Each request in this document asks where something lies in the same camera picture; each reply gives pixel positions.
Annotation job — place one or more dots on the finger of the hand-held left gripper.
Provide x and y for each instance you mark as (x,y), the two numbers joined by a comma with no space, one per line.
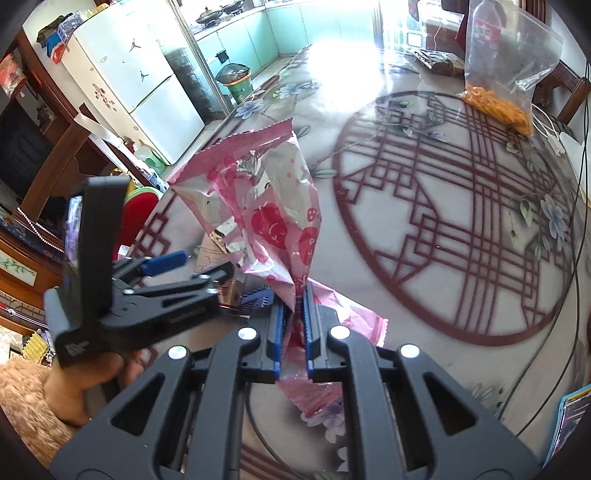
(166,263)
(184,286)

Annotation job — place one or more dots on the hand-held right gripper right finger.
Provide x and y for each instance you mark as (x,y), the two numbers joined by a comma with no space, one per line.
(308,323)

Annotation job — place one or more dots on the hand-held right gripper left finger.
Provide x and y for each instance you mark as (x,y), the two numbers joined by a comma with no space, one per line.
(277,332)

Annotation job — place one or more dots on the red bucket with green rim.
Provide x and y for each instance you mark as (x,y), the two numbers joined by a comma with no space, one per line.
(141,217)

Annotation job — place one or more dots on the pink strawberry print wrapper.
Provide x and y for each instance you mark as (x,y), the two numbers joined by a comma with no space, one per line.
(277,221)

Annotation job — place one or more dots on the green trash bin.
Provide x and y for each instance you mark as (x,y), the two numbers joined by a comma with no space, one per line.
(238,85)

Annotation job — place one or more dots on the person's left hand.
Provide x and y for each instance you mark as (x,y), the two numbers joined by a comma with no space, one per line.
(87,383)

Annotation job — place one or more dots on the white paper strip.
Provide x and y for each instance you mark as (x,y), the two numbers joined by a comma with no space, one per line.
(104,131)

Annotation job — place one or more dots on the carved wooden chair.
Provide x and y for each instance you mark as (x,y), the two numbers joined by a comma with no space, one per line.
(60,152)

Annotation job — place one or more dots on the white refrigerator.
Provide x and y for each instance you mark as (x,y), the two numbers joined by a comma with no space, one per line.
(138,83)

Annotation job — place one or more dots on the dark wooden cabinet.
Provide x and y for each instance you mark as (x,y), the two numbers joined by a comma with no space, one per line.
(51,87)

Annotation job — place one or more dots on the blue and red box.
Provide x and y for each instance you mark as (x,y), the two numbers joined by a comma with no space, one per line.
(57,48)

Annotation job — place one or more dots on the black wok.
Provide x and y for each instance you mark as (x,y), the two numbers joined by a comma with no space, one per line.
(207,16)

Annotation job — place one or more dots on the teal kitchen base cabinets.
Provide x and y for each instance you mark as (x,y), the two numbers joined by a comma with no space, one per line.
(277,32)

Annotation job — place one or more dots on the clear plastic box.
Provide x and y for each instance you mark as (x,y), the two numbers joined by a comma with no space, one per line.
(74,22)

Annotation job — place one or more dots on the dark cloth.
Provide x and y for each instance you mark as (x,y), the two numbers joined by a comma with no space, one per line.
(51,28)

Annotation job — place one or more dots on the black frying pan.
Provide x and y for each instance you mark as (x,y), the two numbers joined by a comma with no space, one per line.
(231,6)

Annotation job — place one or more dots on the blue booklet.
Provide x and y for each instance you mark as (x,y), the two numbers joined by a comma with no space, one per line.
(572,415)

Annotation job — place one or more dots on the dark snack packet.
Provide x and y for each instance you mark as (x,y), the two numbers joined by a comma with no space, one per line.
(436,62)

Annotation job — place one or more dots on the zip bag of orange snacks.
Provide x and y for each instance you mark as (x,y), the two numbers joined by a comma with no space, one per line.
(508,106)

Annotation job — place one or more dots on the plastic bottle with red label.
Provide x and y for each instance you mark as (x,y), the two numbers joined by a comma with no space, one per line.
(488,27)

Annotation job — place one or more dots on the plain wooden chair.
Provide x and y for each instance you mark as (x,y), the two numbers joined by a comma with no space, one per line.
(568,87)

